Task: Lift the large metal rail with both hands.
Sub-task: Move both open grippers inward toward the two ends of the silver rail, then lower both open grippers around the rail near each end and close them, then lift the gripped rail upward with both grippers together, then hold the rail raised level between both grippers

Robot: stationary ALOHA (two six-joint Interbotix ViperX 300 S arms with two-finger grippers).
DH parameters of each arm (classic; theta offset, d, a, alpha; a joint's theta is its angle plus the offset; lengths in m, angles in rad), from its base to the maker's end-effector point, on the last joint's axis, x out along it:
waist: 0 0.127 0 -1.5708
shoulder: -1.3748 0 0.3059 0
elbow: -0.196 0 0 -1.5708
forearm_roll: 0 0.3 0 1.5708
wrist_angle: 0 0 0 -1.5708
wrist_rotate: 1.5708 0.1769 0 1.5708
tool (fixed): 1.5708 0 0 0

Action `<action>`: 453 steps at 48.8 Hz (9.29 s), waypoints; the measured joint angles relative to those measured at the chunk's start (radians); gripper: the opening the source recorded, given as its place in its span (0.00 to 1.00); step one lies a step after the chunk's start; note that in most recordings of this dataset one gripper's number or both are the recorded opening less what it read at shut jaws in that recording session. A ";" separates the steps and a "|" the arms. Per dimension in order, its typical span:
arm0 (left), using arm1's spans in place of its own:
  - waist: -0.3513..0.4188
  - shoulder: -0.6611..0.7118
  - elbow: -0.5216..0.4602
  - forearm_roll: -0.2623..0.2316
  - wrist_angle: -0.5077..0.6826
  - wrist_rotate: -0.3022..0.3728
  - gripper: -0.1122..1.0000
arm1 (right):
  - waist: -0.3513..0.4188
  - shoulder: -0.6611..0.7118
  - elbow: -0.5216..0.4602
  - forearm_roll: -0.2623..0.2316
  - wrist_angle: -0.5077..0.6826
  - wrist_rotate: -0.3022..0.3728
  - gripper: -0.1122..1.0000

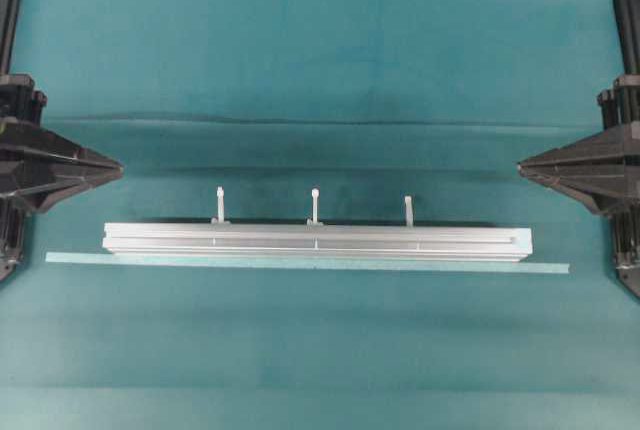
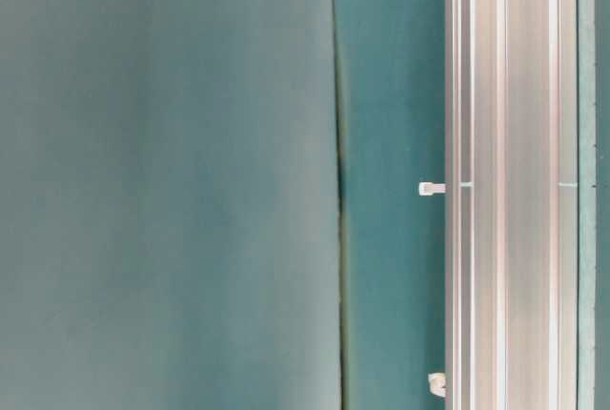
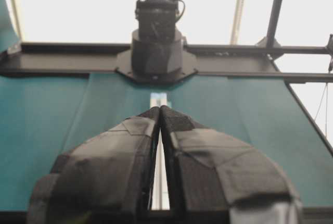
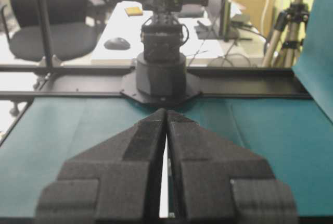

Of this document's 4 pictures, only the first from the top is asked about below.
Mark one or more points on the white zip tie middle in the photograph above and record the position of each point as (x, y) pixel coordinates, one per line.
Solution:
(314, 219)

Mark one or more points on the white zip tie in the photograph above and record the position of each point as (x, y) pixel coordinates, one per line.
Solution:
(220, 216)
(314, 219)
(409, 214)

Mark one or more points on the white zip tie right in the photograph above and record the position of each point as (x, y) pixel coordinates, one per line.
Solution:
(409, 214)

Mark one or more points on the white zip tie left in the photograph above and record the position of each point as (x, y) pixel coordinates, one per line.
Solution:
(220, 216)

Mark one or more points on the light teal tape strip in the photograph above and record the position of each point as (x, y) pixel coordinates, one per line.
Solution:
(311, 263)

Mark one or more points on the large silver metal rail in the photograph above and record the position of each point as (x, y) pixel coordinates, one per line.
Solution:
(507, 243)

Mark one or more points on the teal table cloth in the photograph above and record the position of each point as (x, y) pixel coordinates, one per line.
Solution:
(367, 101)

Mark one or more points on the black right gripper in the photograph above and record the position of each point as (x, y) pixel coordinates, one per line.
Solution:
(596, 171)

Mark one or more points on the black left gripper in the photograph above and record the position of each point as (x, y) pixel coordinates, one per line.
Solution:
(40, 168)

